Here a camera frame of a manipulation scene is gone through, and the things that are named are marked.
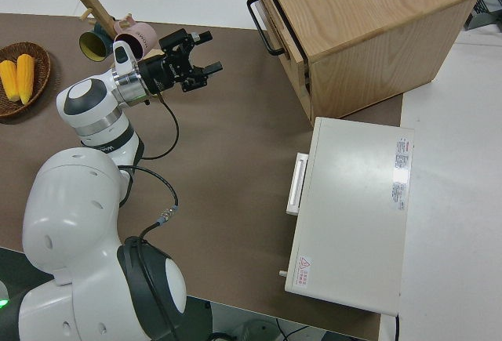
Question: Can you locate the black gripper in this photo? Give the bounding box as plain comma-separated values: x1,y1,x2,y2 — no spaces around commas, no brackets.
139,29,224,94

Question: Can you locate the black metal drawer handle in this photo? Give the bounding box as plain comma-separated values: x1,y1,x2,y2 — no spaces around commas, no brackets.
246,0,287,56

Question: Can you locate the light wooden drawer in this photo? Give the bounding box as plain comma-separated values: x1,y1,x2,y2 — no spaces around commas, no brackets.
253,0,311,83

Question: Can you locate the light wooden drawer cabinet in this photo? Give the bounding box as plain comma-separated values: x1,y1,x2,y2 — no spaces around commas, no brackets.
254,0,482,119

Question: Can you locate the pink mug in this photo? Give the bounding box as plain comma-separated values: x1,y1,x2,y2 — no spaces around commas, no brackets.
113,19,158,62

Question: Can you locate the brown table mat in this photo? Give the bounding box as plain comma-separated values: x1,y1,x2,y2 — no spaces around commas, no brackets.
0,12,405,341

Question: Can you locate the dark blue mug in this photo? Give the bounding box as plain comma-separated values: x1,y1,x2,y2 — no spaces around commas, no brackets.
78,19,118,62

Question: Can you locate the wooden mug tree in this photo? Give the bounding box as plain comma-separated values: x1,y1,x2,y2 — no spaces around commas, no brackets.
77,0,134,40

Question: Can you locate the brown wicker basket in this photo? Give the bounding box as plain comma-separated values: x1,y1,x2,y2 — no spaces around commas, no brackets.
0,42,52,118

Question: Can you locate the yellow corn cob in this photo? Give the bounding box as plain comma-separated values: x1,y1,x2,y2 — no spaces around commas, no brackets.
0,60,19,103
16,53,35,106

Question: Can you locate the white toaster oven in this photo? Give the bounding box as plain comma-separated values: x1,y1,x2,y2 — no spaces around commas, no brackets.
278,116,416,317

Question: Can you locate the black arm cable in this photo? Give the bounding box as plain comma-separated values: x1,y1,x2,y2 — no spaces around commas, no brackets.
117,92,180,248

